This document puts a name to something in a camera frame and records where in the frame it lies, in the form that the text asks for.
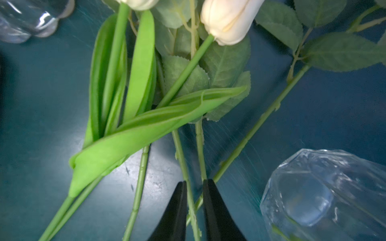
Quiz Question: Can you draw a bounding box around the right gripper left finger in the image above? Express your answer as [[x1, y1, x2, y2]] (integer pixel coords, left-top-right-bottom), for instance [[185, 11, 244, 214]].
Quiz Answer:
[[148, 181, 188, 241]]

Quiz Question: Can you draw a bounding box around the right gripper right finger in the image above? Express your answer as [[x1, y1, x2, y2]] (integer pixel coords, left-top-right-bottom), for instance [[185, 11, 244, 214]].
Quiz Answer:
[[203, 179, 246, 241]]

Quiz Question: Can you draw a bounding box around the pale pink tulip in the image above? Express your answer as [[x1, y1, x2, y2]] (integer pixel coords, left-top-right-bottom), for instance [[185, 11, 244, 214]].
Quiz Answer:
[[83, 1, 158, 148]]

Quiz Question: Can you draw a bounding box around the clear glass vase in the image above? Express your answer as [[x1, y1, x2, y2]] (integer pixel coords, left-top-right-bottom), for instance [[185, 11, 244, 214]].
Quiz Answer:
[[260, 149, 386, 241]]

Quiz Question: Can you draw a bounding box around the white tulip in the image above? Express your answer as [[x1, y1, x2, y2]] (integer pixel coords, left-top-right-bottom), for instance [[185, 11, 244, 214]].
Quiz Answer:
[[40, 1, 245, 241]]

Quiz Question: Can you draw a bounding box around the yellow fluted glass vase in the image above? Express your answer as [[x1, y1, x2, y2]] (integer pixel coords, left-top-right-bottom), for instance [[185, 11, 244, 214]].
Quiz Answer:
[[1, 0, 75, 44]]

